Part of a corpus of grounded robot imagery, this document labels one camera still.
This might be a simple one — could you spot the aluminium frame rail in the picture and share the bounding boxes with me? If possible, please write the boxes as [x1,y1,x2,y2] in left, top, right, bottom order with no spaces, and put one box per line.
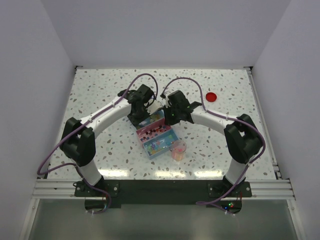
[31,66,296,201]

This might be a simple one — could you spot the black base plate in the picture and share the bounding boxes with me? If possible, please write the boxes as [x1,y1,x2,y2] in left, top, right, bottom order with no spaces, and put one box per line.
[74,178,252,210]

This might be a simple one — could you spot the four-compartment candy tray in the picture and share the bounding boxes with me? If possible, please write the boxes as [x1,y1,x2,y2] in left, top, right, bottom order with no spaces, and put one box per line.
[134,110,178,160]

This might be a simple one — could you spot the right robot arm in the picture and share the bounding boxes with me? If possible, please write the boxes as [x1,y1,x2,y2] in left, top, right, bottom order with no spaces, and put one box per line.
[161,90,266,197]

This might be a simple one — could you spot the clear plastic jar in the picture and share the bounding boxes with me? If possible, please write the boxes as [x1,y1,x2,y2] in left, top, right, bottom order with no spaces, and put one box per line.
[171,140,187,162]

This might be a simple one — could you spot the red jar lid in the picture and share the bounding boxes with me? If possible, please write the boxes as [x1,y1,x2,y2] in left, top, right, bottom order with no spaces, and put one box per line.
[205,92,218,103]

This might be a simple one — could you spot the star candies pile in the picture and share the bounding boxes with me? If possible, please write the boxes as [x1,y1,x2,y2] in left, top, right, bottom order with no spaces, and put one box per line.
[143,138,175,158]

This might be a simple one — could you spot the lollipops pile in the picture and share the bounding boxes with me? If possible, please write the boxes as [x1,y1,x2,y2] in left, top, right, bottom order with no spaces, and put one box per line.
[137,125,171,142]

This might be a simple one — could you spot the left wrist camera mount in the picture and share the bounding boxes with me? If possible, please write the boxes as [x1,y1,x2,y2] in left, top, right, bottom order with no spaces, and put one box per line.
[146,100,163,114]

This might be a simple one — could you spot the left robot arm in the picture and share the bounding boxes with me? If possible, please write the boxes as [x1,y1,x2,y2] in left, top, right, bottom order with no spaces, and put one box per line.
[59,84,155,196]

